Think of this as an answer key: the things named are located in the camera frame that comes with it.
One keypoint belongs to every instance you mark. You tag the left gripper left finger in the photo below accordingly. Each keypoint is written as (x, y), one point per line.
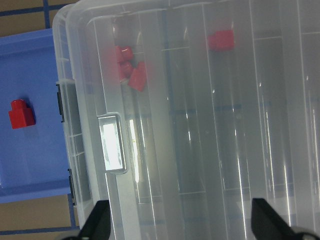
(98, 224)

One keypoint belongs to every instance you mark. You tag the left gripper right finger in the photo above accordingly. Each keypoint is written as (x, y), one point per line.
(266, 223)

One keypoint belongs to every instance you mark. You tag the red block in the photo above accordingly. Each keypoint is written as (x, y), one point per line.
(20, 115)
(123, 53)
(222, 40)
(125, 70)
(138, 78)

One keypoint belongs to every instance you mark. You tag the clear plastic box lid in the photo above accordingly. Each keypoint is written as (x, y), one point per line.
(200, 120)

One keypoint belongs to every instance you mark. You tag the clear plastic storage box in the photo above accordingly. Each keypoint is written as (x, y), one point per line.
(190, 120)

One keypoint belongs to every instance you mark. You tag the blue plastic tray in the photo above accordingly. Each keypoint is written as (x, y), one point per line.
(33, 158)

